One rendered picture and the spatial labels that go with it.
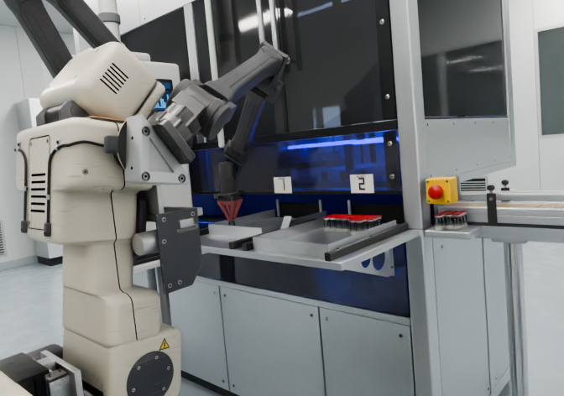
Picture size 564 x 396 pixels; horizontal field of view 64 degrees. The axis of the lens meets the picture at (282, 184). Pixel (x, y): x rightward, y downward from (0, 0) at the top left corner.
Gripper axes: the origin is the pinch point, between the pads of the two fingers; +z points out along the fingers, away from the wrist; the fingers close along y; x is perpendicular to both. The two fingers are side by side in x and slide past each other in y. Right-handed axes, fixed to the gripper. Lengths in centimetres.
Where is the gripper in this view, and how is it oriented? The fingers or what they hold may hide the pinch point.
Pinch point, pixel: (231, 218)
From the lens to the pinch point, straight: 158.5
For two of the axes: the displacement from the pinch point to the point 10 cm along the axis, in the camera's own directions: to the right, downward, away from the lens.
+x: -9.0, 0.3, 4.3
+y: 4.3, -1.1, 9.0
